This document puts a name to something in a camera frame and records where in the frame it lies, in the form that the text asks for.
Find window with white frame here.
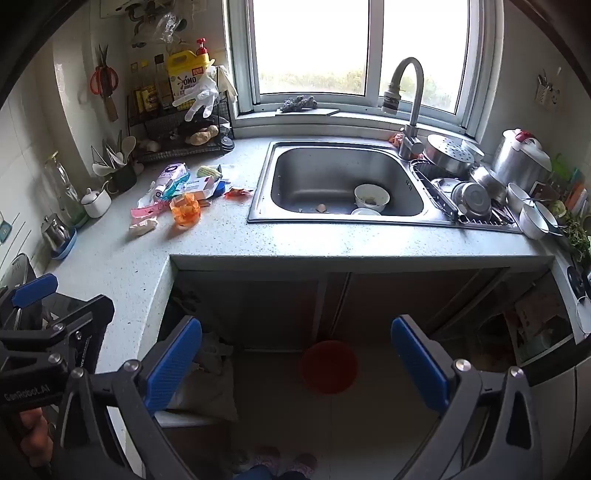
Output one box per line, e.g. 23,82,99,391
224,0,504,136

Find purple white packet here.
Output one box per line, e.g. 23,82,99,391
154,163,189,200

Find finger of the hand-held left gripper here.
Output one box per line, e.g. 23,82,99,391
45,295,115,371
0,273,58,320

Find silver cabinet door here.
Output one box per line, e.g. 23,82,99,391
175,272,349,354
348,272,509,347

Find small steel kettle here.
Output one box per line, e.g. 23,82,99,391
41,215,70,252

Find dark sauce bottle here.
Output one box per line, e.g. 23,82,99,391
134,60,160,114
154,54,174,110

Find pink patterned slipper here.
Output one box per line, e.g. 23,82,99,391
233,445,280,474

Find dark green utensil mug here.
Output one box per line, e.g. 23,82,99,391
108,164,138,193

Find steel steamer pot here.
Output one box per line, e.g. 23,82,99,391
422,134,485,176

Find pink packet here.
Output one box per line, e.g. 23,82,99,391
130,203,170,225

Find white wall utensil holder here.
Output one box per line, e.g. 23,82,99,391
536,67,562,111

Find white plastic sack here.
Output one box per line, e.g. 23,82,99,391
157,330,239,423

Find stainless steel sink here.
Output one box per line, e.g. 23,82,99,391
248,141,525,234

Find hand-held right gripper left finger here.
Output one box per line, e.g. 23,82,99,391
65,316,204,480

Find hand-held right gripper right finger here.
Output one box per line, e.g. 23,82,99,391
392,315,546,480

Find steel dish drainer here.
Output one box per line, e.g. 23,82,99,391
411,159,522,227

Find ginger root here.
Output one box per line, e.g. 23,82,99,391
186,124,219,147

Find red plastic bin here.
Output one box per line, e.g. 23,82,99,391
299,340,359,394

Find steel wool scourer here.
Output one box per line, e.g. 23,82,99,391
280,95,319,113

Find yellow detergent jug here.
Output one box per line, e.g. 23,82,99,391
166,38,216,100

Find white blue carton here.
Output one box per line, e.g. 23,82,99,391
182,178,227,200

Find coloured cutting boards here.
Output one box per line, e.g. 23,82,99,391
551,154,590,213

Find white rubber glove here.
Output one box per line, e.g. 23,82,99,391
172,65,220,122

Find green leafy vegetables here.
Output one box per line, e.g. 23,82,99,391
549,200,591,260

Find glass jar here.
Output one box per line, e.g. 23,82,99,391
44,154,88,228

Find orange handled scissors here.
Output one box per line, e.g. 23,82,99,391
90,44,122,96

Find white ceramic bowl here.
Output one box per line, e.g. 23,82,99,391
519,203,560,241
507,182,533,208

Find steel bowl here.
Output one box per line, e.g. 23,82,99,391
451,181,493,220
468,165,509,199

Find white ceramic condiment pot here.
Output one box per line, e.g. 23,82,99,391
82,187,113,219

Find person's left hand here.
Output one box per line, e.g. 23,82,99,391
18,408,52,459

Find black wire rack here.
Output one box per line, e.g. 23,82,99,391
127,90,236,163

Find white bowl with residue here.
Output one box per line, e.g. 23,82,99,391
354,184,391,209

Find steel kitchen faucet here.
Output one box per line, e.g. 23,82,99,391
381,56,426,161

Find white appliance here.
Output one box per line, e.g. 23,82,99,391
522,351,591,480

